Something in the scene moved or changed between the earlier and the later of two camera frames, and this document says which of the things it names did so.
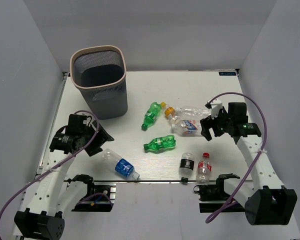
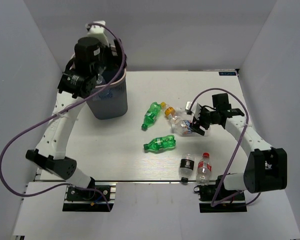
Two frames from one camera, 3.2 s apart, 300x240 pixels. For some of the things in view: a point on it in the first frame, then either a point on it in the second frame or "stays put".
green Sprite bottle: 160,144 stays put
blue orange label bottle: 187,127 stays put
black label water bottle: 186,166 stays put
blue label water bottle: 119,164 to 100,79
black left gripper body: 101,138 to 108,60
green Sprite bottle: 151,115 stays put
